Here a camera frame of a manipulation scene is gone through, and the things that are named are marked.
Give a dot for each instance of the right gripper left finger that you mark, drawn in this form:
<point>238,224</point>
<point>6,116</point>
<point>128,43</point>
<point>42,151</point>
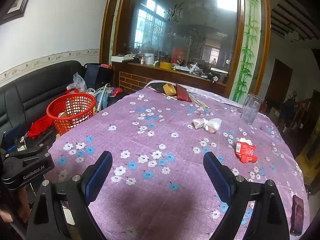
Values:
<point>80,191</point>

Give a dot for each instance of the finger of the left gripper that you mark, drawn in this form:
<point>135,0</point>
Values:
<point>31,147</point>

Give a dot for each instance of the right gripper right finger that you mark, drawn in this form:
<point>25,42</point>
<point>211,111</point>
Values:
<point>232,190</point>

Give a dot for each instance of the person's left hand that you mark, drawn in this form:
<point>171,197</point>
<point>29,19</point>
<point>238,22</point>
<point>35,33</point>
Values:
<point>15,203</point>

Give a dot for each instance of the red cloth on sofa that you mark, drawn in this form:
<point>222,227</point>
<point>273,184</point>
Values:
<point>40,126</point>

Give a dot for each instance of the red plastic basket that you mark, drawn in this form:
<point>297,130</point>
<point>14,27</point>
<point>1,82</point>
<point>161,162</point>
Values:
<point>70,110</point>

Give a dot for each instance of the torn red cigarette pack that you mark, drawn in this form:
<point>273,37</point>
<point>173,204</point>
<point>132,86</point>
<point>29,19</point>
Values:
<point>244,149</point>

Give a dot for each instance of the black leather sofa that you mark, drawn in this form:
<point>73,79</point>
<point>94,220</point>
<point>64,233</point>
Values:
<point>25,100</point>

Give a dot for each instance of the dark phone at table edge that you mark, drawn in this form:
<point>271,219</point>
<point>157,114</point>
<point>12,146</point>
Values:
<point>297,216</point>

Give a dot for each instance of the knotted clear plastic bag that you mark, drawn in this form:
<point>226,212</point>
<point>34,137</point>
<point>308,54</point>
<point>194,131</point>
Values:
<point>211,126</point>

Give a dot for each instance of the clear plastic bag on sofa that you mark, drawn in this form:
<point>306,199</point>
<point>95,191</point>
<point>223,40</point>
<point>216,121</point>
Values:
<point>78,83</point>

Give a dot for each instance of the purple floral tablecloth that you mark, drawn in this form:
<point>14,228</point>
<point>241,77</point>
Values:
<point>157,187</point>

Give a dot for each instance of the clear glass mug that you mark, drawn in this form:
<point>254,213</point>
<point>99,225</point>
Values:
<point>250,108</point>

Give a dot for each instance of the dark blue shopping bag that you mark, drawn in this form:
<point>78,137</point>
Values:
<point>97,76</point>

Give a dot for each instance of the bundle of chopsticks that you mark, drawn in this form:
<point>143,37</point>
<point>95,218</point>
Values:
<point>199,102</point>

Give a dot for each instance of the red foil pouch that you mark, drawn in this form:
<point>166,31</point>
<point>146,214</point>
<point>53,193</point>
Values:
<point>182,93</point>

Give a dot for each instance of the yellow tape roll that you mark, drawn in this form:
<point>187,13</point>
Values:
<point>169,89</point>

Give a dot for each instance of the wooden framed glass cabinet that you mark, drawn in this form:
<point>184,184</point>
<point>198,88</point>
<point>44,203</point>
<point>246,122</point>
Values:
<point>217,45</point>

